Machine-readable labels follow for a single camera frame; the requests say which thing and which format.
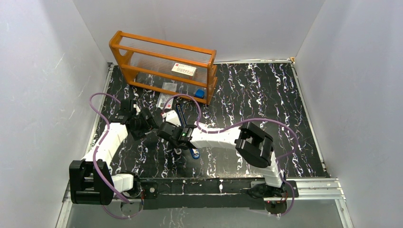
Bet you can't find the blue stapler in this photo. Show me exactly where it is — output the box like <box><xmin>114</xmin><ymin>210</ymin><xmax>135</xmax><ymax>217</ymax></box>
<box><xmin>175</xmin><ymin>103</ymin><xmax>200</xmax><ymax>159</ymax></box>

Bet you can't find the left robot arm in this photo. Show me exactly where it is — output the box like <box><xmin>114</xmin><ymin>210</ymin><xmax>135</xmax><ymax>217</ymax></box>
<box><xmin>69</xmin><ymin>100</ymin><xmax>158</xmax><ymax>205</ymax></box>

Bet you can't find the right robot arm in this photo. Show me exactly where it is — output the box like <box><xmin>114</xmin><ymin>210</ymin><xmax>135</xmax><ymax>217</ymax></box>
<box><xmin>157</xmin><ymin>111</ymin><xmax>287</xmax><ymax>198</ymax></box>

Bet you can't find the clear plastic label packet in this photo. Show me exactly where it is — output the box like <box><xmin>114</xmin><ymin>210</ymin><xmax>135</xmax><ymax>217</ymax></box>
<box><xmin>157</xmin><ymin>82</ymin><xmax>177</xmax><ymax>109</ymax></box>

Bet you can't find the small blue cube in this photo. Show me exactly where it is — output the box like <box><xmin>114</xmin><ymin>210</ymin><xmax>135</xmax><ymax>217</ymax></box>
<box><xmin>194</xmin><ymin>89</ymin><xmax>205</xmax><ymax>99</ymax></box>

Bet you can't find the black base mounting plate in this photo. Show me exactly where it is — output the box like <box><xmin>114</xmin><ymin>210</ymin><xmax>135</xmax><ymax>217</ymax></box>
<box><xmin>128</xmin><ymin>178</ymin><xmax>299</xmax><ymax>213</ymax></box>

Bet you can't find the white staple box on shelf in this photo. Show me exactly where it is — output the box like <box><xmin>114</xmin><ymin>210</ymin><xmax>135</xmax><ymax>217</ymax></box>
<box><xmin>171</xmin><ymin>63</ymin><xmax>197</xmax><ymax>79</ymax></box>

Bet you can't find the orange wooden shelf rack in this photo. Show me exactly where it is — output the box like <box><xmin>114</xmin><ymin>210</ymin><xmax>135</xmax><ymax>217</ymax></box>
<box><xmin>109</xmin><ymin>30</ymin><xmax>218</xmax><ymax>105</ymax></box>

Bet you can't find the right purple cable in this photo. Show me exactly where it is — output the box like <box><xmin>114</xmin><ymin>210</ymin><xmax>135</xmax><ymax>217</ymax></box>
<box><xmin>161</xmin><ymin>94</ymin><xmax>300</xmax><ymax>218</ymax></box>

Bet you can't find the aluminium frame rail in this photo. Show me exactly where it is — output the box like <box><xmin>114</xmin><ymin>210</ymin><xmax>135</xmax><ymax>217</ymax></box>
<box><xmin>63</xmin><ymin>179</ymin><xmax>347</xmax><ymax>202</ymax></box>

